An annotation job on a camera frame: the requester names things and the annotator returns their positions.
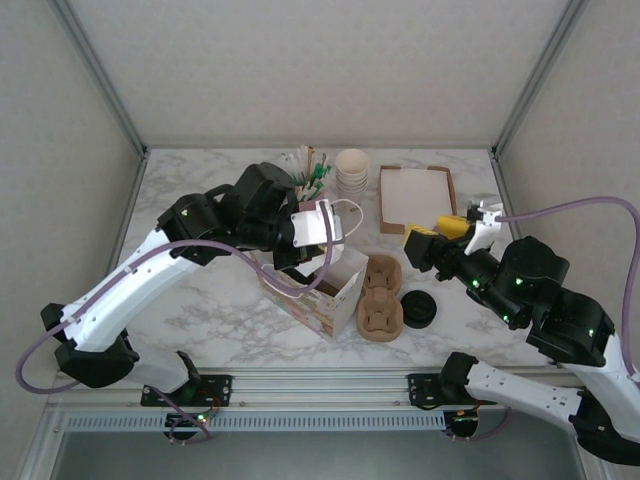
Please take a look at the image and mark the white paper napkins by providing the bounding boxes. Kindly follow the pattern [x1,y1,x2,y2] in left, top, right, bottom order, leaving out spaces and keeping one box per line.
[384,169,450,226]

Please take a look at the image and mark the pastel printed paper gift bag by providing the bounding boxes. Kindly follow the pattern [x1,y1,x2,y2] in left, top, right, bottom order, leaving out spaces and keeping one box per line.
[257,198,369,341]

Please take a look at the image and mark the brown cardboard tray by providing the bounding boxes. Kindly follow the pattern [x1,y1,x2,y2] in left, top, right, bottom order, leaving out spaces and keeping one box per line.
[378,164,460,237]

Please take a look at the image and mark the pink straw holder cup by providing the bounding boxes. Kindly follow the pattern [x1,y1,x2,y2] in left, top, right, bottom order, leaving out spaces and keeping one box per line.
[298,192,329,214]

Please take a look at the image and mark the black plastic cup lid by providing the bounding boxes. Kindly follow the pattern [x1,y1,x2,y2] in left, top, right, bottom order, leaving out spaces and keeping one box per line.
[400,289,439,331]

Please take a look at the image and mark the white wrapped straws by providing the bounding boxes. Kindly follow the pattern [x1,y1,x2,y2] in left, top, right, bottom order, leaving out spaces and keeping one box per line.
[279,144,314,174]

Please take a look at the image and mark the brown pulp cup carrier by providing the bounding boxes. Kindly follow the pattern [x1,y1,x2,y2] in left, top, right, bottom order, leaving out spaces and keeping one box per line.
[357,253,405,343]

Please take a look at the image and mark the stack of white paper cups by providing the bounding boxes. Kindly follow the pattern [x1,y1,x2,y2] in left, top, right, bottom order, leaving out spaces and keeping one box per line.
[333,148,371,205]

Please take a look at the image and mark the aluminium side rail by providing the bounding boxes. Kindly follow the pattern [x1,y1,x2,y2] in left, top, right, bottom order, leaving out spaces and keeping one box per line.
[489,149,524,241]
[77,149,151,374]

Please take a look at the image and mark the aluminium table rail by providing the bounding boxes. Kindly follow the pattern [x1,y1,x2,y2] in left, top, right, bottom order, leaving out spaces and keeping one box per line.
[47,367,594,414]

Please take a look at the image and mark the short purple cable loop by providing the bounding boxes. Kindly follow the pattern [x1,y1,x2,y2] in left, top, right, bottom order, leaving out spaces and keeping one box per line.
[447,404,511,444]
[149,387,214,446]

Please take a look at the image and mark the grey slotted cable duct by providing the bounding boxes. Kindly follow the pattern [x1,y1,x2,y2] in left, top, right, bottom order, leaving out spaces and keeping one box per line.
[67,411,447,431]

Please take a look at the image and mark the aluminium frame post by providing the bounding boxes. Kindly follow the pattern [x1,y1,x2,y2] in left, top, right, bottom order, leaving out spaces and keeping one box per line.
[491,0,594,156]
[47,0,150,156]

